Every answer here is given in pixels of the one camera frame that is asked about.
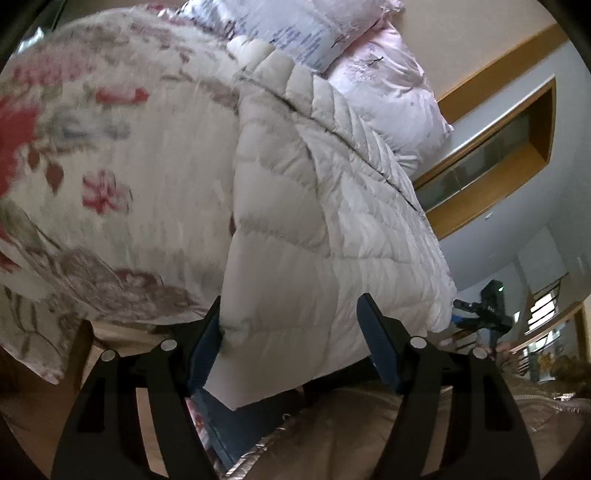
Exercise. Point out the pink tree print pillow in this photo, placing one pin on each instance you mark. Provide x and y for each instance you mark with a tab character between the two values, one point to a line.
392	97

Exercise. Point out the white flower print pillow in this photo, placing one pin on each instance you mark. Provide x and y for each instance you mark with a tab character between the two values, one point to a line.
295	27

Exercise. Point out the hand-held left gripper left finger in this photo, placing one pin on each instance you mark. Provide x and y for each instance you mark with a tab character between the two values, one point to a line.
202	357

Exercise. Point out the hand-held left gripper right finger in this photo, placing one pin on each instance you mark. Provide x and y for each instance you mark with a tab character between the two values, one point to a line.
384	353

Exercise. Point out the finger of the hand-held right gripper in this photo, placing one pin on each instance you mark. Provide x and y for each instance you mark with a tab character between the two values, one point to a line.
464	322
464	305

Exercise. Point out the wooden headboard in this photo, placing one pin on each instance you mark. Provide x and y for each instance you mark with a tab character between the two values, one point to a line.
498	152

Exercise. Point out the floral bed sheet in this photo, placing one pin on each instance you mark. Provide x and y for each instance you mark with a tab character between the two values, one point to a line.
115	161

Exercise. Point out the beige quilted cloth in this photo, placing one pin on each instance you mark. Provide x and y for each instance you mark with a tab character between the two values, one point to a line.
438	434

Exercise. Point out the white quilted down jacket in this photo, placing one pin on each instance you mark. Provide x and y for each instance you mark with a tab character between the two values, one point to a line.
314	240

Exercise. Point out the window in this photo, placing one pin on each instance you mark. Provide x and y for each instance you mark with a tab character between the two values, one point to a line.
545	304

